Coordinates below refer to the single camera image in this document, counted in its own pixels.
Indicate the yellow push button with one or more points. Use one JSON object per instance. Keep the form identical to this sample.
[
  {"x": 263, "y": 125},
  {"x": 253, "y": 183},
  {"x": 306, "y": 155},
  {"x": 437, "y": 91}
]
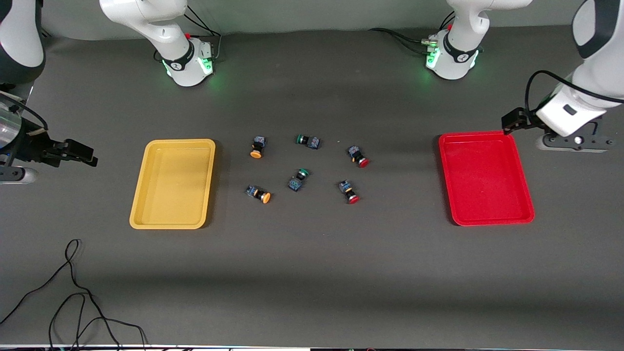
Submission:
[
  {"x": 257, "y": 146},
  {"x": 258, "y": 194}
]

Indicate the red plastic tray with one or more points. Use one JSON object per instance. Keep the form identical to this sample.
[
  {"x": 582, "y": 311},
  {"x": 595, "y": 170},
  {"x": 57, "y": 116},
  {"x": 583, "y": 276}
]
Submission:
[{"x": 485, "y": 178}]

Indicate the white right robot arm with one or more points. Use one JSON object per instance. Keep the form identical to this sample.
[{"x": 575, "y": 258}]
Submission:
[{"x": 170, "y": 29}]

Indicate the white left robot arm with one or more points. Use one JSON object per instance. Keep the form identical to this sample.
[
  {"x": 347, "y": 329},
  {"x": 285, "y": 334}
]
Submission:
[{"x": 460, "y": 29}]

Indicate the yellow plastic tray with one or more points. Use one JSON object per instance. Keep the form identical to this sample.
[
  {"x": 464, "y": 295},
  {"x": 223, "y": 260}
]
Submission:
[{"x": 173, "y": 185}]

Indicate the red push button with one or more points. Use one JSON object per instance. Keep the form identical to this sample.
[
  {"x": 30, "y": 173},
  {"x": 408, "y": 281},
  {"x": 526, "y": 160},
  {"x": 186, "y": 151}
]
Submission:
[
  {"x": 349, "y": 191},
  {"x": 358, "y": 156}
]

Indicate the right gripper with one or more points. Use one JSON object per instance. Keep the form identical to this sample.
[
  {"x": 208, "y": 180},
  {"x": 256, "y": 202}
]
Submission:
[{"x": 33, "y": 148}]

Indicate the green push button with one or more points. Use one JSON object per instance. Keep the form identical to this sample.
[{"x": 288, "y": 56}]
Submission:
[
  {"x": 298, "y": 180},
  {"x": 308, "y": 141}
]

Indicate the dark grey table mat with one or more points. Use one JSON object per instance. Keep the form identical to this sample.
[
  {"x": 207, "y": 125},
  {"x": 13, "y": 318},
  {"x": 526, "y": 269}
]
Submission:
[{"x": 312, "y": 273}]

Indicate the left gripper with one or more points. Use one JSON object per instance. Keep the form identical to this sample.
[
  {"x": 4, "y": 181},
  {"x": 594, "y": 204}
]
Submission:
[{"x": 517, "y": 120}]

